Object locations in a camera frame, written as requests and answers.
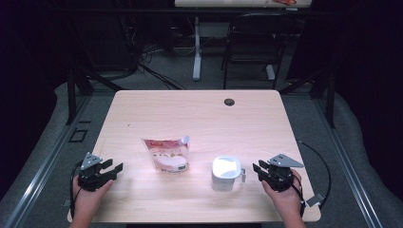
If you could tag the dark round table grommet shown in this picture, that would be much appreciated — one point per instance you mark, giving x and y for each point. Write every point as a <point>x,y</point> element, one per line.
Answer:
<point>229,102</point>

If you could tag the person's right hand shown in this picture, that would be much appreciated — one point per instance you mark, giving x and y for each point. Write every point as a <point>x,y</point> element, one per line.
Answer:
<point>288,201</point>

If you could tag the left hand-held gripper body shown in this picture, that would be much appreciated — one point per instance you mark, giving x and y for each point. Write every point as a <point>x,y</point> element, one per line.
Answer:
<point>92,177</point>

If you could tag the person's left hand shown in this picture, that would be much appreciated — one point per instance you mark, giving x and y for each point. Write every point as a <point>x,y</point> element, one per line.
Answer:
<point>87,201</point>

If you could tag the white desk foot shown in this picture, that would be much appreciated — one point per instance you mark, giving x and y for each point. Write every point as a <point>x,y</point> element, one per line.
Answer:
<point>270,72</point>

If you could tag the grey tape strip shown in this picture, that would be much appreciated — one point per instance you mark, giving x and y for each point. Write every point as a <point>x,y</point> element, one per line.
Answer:
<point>66,203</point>

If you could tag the aluminium floor rail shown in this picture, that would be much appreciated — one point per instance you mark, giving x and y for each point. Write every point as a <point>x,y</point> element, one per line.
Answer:
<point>45,164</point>
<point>348,164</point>

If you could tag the white desk leg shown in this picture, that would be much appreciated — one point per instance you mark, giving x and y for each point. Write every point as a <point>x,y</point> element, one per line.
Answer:
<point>197,50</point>

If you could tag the white jar lid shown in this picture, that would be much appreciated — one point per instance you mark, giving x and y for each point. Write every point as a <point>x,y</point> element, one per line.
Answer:
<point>226,167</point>

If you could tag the orange object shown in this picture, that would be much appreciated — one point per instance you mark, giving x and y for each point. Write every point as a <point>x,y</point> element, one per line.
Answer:
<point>285,2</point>

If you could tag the black folding chair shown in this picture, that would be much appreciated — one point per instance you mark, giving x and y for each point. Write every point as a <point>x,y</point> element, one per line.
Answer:
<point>256,41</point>

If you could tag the pink spouted refill pouch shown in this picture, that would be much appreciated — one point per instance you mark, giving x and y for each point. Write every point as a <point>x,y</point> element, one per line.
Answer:
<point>168,156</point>

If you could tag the black metal stand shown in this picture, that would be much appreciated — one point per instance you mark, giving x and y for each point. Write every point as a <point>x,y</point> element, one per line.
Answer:
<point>71,98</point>
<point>331,101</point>

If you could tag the pale wooden desk top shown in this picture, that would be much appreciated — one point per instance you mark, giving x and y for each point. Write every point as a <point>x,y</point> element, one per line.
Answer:
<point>221,3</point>

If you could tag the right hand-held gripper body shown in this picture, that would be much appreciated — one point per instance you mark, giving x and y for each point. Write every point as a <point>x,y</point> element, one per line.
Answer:
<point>278,177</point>

